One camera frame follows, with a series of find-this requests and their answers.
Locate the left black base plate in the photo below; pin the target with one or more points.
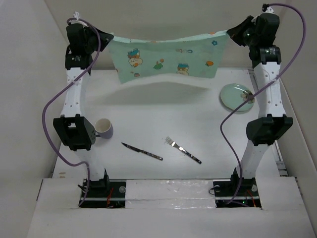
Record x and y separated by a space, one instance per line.
112 197

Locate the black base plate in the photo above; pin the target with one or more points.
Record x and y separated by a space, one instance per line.
112 197
228 194

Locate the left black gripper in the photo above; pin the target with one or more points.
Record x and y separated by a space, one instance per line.
105 38

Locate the silver fork black handle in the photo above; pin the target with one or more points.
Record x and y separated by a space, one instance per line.
172 143

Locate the green cartoon print cloth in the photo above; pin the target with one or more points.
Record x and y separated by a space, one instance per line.
195 56

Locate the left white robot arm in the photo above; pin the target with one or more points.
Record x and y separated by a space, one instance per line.
74 130

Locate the purple ceramic mug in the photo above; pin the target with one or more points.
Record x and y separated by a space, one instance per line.
104 128

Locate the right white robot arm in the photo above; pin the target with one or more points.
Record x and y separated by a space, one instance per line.
258 34

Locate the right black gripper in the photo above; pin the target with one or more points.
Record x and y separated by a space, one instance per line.
235 32

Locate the green floral plate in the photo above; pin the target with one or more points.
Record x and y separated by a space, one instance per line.
233 95

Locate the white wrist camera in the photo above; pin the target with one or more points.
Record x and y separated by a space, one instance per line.
76 19
266 8

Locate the black handled table knife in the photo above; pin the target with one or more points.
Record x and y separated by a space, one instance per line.
142 151

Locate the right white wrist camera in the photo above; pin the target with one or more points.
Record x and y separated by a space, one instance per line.
266 8

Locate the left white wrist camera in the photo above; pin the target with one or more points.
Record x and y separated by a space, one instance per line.
76 19

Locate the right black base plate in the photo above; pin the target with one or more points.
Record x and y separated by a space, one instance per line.
228 194

